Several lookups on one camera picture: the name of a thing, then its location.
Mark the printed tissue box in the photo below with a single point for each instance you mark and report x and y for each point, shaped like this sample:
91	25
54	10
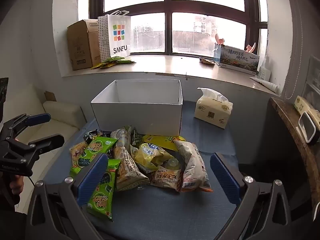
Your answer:
237	58

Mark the white orange snack packet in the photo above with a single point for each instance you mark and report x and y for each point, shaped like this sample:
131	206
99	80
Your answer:
193	165

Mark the curved wooden shelf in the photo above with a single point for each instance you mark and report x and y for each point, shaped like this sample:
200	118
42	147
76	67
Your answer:
292	130

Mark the pale yellow box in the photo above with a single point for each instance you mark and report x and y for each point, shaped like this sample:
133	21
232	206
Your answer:
303	105

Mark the pink plastic clip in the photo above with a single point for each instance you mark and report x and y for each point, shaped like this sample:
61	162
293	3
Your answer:
250	48
220	38

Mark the yellow green flat packet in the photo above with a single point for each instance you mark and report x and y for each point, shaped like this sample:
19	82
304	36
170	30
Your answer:
102	65

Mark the silver beige snack packet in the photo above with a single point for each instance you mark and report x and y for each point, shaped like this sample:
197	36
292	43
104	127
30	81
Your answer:
122	136

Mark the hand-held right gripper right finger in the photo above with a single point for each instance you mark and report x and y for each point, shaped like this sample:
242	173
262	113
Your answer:
225	180

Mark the blue tablecloth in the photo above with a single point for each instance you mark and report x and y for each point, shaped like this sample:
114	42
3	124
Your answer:
162	205

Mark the yellow chips packet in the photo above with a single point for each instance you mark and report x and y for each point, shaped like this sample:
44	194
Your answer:
150	156

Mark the green seaweed snack packet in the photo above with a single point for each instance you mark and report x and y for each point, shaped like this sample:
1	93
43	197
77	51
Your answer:
102	198
96	150

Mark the cardboard scrap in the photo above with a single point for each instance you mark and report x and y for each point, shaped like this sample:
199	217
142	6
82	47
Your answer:
50	95

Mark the white tube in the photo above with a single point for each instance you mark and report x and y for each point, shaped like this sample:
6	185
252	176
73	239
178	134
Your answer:
265	83

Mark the beige striped snack packet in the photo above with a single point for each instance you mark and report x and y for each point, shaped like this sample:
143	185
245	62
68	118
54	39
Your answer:
127	171

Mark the cream sofa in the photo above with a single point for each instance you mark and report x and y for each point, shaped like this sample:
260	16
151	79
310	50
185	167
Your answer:
62	113

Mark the dark snack packet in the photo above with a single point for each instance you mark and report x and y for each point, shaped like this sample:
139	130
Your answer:
91	135

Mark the rice cracker packet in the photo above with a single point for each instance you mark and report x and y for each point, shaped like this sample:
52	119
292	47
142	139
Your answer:
165	178

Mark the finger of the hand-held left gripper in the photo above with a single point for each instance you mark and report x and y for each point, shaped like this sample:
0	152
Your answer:
52	141
40	118

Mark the white paper shopping bag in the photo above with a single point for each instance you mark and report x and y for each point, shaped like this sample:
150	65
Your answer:
118	37

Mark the brown cardboard box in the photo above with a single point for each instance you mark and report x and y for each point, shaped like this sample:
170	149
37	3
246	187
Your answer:
80	45

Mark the small dark green packet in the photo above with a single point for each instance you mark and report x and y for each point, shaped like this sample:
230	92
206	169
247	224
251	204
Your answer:
137	136

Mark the clear jelly cup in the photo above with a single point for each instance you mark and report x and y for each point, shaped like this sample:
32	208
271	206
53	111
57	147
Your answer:
172	165

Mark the white cardboard box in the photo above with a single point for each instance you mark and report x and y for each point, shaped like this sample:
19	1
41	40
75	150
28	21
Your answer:
140	115

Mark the dark window frame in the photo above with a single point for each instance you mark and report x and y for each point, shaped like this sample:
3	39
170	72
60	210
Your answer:
168	17

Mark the white framed mirror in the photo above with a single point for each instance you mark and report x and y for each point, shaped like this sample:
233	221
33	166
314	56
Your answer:
308	127

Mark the person's left hand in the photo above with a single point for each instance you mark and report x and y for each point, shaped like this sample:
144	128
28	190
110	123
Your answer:
16	186

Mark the brown snack packet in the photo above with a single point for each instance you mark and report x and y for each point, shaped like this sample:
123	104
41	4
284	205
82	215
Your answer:
207	61

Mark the yellow flat snack packet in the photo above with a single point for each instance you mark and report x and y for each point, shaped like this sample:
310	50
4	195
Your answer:
160	139

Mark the grey framed panel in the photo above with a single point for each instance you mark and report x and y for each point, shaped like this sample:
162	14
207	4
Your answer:
312	80

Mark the soft tissue pack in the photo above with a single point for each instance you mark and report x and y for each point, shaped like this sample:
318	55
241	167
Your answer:
212	111

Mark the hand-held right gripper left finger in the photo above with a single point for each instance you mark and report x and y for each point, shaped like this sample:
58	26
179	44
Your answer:
92	177

